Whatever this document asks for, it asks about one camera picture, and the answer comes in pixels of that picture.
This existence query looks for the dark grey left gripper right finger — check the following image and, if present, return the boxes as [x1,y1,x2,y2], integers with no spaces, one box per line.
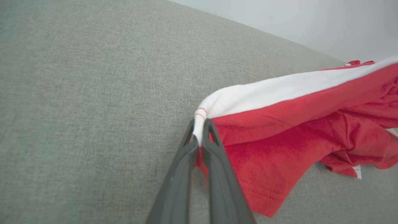
[201,118,257,224]

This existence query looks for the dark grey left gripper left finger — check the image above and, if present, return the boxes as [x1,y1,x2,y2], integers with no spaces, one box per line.
[145,119,199,224]

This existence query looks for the red Bulls shorts white stripe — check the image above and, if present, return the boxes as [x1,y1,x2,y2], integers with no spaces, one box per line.
[193,55,398,218]

